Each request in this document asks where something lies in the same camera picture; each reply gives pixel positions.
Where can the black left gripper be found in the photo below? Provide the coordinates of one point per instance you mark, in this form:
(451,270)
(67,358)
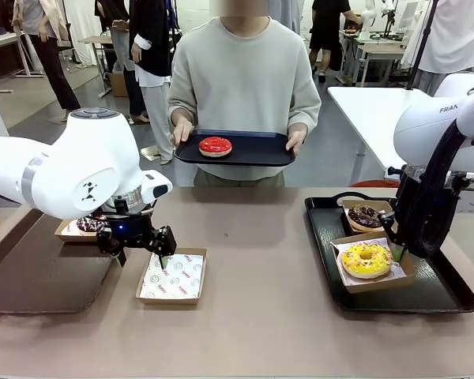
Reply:
(130,233)

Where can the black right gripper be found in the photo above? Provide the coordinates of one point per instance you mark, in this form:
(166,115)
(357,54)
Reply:
(407,193)

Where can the chocolate donut with nut crumbs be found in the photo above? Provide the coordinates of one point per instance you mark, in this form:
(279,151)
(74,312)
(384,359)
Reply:
(363,221)

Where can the kraft paper food box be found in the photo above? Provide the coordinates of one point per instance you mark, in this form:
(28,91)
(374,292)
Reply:
(379,286)
(65,235)
(168,301)
(363,202)

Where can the yellow glazed sprinkle donut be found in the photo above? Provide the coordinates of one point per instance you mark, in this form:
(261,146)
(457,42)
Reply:
(353,264)

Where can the chocolate donut with coloured sprinkles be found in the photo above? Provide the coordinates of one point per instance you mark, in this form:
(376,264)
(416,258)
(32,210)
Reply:
(89,226)

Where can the red glazed donut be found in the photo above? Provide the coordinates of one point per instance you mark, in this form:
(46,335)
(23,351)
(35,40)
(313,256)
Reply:
(215,146)

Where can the black serving tray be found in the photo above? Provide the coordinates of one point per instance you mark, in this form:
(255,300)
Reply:
(260,152)

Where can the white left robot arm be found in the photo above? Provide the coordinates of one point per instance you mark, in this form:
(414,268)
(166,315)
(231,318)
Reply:
(83,158)

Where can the person's left forearm beige sleeve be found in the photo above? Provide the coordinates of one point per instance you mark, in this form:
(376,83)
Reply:
(306,110)

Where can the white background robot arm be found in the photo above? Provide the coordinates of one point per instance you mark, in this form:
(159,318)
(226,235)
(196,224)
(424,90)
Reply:
(368,19)

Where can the person's right forearm beige sleeve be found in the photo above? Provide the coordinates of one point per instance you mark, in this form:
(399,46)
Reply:
(179,102)

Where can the brown plastic tray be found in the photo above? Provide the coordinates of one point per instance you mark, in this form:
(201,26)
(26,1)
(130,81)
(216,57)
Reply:
(43,276)

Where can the person's right hand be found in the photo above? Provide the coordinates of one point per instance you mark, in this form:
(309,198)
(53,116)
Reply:
(183,132)

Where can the person's left hand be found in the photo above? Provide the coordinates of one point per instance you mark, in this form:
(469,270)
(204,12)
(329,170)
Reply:
(296,142)

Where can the red stool seat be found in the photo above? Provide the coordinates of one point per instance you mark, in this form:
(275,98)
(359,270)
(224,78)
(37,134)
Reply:
(373,184)

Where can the gold floor plate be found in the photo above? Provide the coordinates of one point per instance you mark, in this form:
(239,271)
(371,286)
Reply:
(150,152)

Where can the large white table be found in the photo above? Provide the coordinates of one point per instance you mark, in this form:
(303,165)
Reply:
(363,110)

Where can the cardboard box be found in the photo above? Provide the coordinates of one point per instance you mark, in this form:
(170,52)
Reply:
(118,85)

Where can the black stand pole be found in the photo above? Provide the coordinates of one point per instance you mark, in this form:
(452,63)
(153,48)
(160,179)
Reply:
(418,59)

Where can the grey workbench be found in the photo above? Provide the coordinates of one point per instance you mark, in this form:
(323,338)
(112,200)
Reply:
(379,49)

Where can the person in beige sweater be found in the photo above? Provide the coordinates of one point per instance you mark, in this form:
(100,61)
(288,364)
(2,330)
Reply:
(241,79)

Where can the bystander in white shirt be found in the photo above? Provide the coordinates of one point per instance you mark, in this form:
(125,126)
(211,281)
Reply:
(458,39)

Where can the bystander in dark grey clothes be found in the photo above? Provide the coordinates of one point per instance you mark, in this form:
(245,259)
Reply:
(120,47)

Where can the bystander in black jacket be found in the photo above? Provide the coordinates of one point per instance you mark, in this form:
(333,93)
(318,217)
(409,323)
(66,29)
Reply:
(152,39)

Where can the bystander in beige jacket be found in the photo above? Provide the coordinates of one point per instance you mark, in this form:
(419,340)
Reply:
(51,59)

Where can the light wooden desk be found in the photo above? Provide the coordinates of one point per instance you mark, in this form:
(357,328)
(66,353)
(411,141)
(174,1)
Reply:
(95,39)

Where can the bystander in black t-shirt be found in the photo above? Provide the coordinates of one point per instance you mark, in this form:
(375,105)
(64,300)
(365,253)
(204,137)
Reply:
(326,23)

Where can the white desk with metal legs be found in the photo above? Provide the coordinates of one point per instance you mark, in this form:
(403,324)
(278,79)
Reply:
(0,39)

